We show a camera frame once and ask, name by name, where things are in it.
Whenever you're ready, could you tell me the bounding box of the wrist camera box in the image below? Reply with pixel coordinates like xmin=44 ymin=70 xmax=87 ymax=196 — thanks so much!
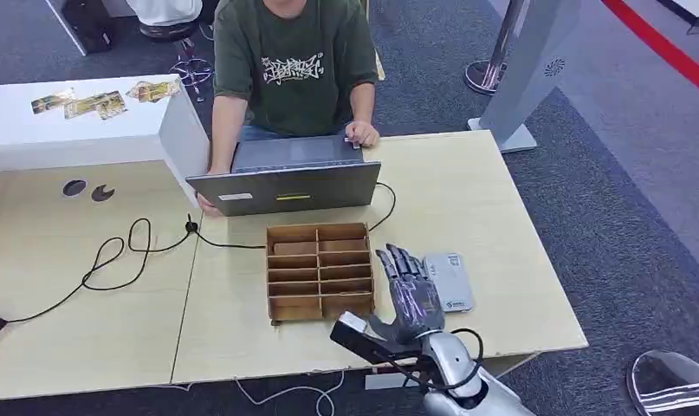
xmin=330 ymin=311 xmax=411 ymax=366

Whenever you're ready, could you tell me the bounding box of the gold printed card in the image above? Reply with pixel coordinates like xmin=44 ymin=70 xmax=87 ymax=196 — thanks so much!
xmin=30 ymin=88 xmax=76 ymax=114
xmin=96 ymin=90 xmax=127 ymax=120
xmin=63 ymin=93 xmax=108 ymax=120
xmin=126 ymin=79 xmax=182 ymax=105

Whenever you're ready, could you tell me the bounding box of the chrome stanchion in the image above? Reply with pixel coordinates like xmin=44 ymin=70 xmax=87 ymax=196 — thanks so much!
xmin=464 ymin=0 xmax=528 ymax=96

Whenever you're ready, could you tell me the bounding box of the white cable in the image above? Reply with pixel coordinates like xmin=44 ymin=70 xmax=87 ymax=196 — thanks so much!
xmin=234 ymin=370 xmax=347 ymax=416

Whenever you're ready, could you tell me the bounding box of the grey laptop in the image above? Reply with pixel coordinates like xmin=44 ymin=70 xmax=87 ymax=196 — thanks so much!
xmin=185 ymin=134 xmax=383 ymax=218

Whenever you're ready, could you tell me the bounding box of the black cabinet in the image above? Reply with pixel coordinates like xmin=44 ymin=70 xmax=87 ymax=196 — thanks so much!
xmin=44 ymin=0 xmax=118 ymax=57

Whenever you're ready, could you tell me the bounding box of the grey card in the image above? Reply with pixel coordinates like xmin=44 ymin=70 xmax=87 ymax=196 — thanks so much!
xmin=422 ymin=252 xmax=476 ymax=314

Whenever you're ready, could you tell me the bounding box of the black power cable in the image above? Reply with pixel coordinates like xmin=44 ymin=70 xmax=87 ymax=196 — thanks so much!
xmin=7 ymin=181 xmax=398 ymax=324

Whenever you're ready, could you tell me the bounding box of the red barrier belt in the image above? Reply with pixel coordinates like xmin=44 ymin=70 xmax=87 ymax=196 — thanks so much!
xmin=600 ymin=0 xmax=699 ymax=101

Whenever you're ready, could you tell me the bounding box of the person's left hand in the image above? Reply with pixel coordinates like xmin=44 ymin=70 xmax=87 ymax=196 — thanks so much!
xmin=344 ymin=119 xmax=381 ymax=149

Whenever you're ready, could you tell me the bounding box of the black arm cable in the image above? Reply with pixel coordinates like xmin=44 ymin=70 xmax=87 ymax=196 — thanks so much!
xmin=383 ymin=328 xmax=486 ymax=393

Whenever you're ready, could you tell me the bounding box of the shiny chrome round base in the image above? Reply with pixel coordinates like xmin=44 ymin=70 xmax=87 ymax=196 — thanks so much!
xmin=625 ymin=350 xmax=699 ymax=416

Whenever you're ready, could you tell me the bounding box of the person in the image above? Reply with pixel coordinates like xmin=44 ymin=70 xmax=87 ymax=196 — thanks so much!
xmin=197 ymin=0 xmax=382 ymax=219

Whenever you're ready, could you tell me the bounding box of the white counter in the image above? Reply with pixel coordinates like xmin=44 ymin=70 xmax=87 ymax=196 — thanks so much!
xmin=0 ymin=75 xmax=211 ymax=208

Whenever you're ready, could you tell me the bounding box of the person's right hand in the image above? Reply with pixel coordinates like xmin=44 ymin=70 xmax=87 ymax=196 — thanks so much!
xmin=197 ymin=192 xmax=225 ymax=219

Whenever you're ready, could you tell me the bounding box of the black office chair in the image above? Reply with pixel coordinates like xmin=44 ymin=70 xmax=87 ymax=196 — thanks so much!
xmin=139 ymin=22 xmax=216 ymax=101

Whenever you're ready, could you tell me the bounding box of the grey kiosk stand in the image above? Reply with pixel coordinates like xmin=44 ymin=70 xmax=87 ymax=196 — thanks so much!
xmin=468 ymin=0 xmax=583 ymax=154

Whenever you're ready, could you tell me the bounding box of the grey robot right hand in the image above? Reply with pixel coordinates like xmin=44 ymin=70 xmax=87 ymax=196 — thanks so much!
xmin=369 ymin=244 xmax=447 ymax=347

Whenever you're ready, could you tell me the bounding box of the wooden card box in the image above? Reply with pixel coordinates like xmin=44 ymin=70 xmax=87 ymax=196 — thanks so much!
xmin=265 ymin=222 xmax=377 ymax=326

